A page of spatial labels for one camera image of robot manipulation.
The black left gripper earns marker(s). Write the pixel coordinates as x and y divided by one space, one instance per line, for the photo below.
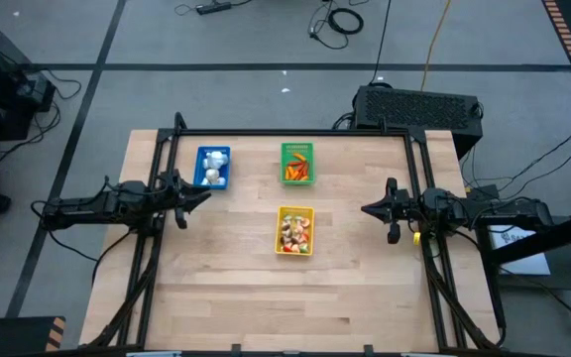
171 191

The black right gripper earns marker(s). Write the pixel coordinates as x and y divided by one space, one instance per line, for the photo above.
400 208

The pink-capped mushroom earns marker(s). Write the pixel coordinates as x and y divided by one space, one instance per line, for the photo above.
306 223

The green-capped mushroom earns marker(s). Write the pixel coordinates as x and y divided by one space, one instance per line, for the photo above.
304 249
288 219

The orange carrot toy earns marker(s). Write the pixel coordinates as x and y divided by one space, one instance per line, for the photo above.
307 165

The brown-capped mushroom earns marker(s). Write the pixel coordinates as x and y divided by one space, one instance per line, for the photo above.
289 241

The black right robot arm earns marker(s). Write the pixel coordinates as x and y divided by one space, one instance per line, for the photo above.
469 208

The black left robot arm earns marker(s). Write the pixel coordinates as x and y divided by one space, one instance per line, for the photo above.
92 205

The blue plastic basket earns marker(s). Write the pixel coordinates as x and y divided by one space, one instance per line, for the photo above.
197 168

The yellow plastic basket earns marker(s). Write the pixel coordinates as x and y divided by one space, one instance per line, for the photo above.
295 210

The green plastic basket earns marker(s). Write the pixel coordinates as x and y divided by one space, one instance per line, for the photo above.
295 148

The black computer tower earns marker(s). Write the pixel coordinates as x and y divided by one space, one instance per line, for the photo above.
414 111

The white paper sheet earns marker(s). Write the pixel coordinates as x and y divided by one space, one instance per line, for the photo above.
523 258

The black metal stand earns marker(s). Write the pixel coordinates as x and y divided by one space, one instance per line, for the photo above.
563 233

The black power strip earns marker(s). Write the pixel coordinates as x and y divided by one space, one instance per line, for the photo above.
213 8

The hazard-striped black case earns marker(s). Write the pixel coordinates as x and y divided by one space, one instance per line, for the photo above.
13 337

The black metal table frame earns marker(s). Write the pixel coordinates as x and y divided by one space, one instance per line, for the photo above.
290 132

